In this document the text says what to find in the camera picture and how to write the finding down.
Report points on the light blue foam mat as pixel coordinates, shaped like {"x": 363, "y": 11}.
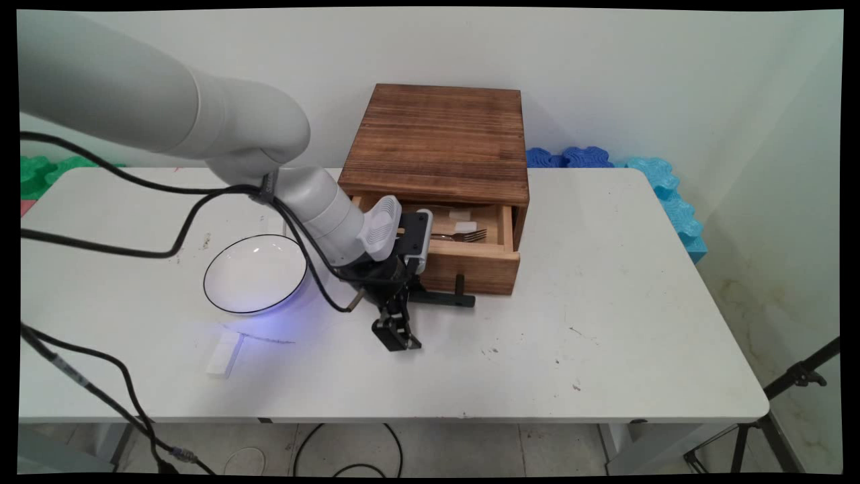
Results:
{"x": 675, "y": 202}

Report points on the black tripod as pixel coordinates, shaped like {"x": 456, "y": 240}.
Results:
{"x": 766, "y": 420}

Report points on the white table leg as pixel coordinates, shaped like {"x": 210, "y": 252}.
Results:
{"x": 60, "y": 450}
{"x": 658, "y": 447}

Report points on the metal fork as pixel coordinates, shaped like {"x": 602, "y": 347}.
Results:
{"x": 467, "y": 236}

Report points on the red foam mat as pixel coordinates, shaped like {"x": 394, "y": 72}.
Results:
{"x": 25, "y": 205}

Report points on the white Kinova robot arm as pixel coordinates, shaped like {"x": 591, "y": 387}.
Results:
{"x": 134, "y": 94}

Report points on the small white piece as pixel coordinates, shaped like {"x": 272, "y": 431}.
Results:
{"x": 465, "y": 226}
{"x": 460, "y": 214}

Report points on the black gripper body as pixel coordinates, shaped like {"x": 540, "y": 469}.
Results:
{"x": 376, "y": 275}

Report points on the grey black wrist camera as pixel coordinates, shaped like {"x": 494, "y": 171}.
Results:
{"x": 415, "y": 238}

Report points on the white bowl with black rim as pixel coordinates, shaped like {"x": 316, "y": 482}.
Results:
{"x": 252, "y": 275}

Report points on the long white block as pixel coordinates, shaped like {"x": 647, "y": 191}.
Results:
{"x": 224, "y": 353}

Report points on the dark blue foam mat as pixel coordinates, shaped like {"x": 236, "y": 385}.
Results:
{"x": 571, "y": 158}

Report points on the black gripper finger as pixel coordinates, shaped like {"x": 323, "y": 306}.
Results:
{"x": 408, "y": 326}
{"x": 388, "y": 333}

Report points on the green foam mat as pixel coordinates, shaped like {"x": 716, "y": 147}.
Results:
{"x": 50, "y": 171}

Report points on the brown wooden drawer cabinet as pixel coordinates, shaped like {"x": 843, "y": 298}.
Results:
{"x": 437, "y": 141}

